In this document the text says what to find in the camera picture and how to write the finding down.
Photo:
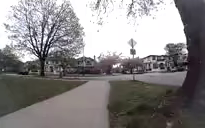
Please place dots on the reddish tree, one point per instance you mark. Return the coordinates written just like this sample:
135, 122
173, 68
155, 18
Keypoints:
106, 61

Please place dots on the dark-roofed houses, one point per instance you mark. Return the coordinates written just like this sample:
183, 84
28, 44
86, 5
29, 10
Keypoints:
85, 63

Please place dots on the thin pole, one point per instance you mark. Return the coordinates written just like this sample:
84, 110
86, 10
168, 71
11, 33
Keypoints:
83, 60

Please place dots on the road sign on pole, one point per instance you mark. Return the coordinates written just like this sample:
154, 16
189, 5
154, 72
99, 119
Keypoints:
132, 43

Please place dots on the grey concrete sidewalk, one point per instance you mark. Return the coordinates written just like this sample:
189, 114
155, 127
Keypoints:
80, 103

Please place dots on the grass verge strip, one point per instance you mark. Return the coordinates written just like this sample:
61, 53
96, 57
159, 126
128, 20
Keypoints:
136, 96

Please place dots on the white building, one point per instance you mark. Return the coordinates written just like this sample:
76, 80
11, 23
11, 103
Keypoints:
155, 62

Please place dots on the grey asphalt road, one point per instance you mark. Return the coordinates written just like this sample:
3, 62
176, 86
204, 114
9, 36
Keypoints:
163, 79

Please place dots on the large spreading bare tree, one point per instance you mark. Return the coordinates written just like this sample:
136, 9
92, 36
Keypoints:
41, 36

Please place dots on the dark leafy tree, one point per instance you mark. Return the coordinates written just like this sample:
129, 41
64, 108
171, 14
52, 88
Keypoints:
175, 50

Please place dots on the wide grass lawn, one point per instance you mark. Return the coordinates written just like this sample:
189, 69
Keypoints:
23, 91

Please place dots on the thick-trunked verge tree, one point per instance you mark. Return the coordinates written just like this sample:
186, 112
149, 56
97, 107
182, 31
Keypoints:
200, 50

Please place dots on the clump of leafy trees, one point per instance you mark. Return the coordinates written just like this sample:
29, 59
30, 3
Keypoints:
3, 58

